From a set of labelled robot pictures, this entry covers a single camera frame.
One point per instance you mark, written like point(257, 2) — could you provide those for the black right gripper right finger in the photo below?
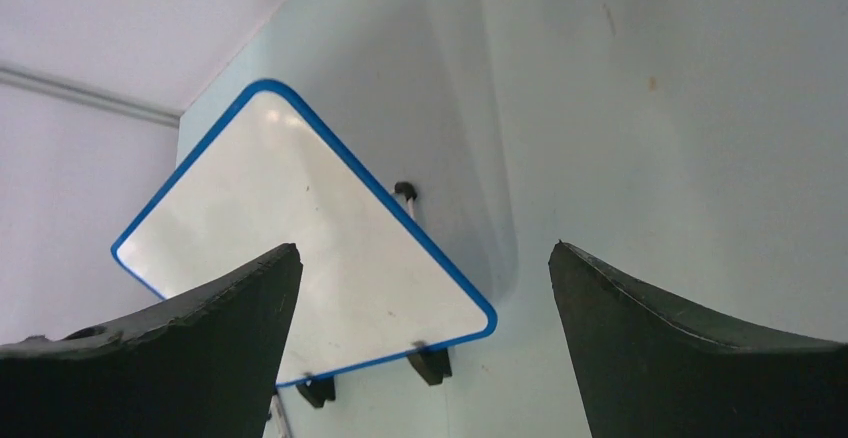
point(650, 363)

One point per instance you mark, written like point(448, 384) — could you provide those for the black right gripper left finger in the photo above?
point(201, 364)

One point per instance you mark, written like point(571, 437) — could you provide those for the black whiteboard marker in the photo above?
point(409, 193)

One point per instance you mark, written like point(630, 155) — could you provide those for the blue-framed whiteboard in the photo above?
point(375, 286)

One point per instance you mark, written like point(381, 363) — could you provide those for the black whiteboard stand foot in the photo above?
point(433, 366)
point(317, 391)

